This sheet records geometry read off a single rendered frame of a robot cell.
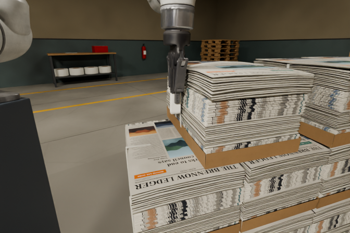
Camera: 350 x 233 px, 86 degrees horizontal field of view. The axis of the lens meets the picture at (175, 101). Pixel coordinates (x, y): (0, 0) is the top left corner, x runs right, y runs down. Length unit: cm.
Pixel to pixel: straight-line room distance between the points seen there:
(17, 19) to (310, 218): 109
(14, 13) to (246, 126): 68
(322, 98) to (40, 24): 672
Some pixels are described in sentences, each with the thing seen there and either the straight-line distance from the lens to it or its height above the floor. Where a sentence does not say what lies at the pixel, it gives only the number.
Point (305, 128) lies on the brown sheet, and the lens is 75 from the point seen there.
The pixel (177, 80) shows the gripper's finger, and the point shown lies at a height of 103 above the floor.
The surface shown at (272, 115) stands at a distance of 53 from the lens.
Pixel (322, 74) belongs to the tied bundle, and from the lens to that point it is 71.
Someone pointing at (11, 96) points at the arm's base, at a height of 101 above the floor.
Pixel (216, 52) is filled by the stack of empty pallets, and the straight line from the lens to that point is 691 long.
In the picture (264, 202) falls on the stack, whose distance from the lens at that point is 66.
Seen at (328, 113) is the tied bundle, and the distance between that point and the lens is 72.
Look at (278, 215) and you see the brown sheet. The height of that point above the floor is 63.
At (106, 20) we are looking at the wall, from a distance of 719.
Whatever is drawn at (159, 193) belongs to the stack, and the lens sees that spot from 47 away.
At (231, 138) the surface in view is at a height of 91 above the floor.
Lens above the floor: 112
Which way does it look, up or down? 17 degrees down
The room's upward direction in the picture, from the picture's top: straight up
